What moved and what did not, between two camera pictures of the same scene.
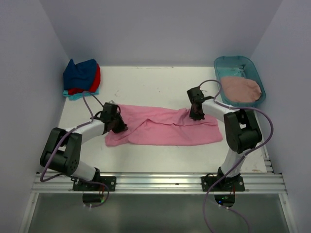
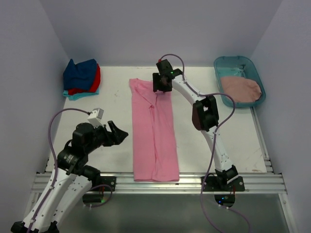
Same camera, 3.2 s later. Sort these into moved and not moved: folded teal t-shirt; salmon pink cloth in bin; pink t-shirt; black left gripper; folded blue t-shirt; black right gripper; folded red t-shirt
Moved: black left gripper; black right gripper; pink t-shirt
Not moved: folded teal t-shirt; salmon pink cloth in bin; folded blue t-shirt; folded red t-shirt
